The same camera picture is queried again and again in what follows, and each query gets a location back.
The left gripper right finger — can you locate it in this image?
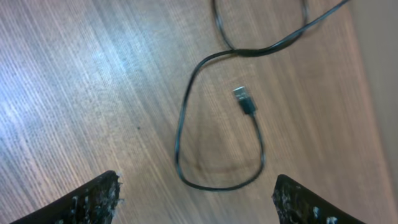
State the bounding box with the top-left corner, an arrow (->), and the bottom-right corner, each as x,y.
272,174 -> 362,224

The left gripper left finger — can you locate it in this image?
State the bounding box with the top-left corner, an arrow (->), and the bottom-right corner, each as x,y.
12,170 -> 121,224

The thick black USB cable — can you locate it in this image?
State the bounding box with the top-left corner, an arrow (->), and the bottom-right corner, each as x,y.
174,0 -> 352,192

